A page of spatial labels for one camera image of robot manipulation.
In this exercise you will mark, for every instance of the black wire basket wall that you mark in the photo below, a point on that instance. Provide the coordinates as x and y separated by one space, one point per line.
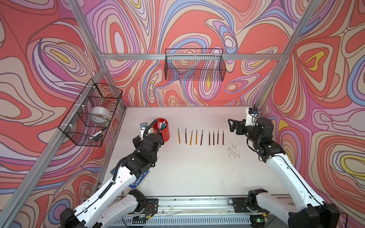
194 64
77 126

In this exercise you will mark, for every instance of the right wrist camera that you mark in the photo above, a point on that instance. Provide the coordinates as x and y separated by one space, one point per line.
251 116

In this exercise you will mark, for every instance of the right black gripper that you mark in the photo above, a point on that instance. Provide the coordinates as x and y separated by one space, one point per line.
241 125

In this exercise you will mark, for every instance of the white tape roll in basket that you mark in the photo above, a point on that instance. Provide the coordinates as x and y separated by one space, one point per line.
100 115

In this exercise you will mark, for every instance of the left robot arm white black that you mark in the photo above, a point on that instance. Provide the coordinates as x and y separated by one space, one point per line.
100 211

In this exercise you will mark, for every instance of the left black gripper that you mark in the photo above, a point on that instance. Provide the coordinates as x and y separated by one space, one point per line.
137 143

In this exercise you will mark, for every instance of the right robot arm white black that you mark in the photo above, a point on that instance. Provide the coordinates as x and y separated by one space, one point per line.
309 210

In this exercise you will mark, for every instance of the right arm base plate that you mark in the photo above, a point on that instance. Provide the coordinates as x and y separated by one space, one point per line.
241 205

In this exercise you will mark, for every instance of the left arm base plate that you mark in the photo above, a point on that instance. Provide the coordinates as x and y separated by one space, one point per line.
148 207

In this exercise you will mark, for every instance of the black wire basket back wall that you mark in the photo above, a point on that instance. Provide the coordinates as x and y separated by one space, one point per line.
194 64

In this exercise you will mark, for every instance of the red pen cup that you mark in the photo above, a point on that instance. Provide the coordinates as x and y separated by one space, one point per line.
162 127

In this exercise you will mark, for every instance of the black wire basket left wall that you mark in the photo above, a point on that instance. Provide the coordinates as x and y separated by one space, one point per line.
77 126

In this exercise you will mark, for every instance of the treehouse storey book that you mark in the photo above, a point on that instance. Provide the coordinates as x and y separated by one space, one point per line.
124 179

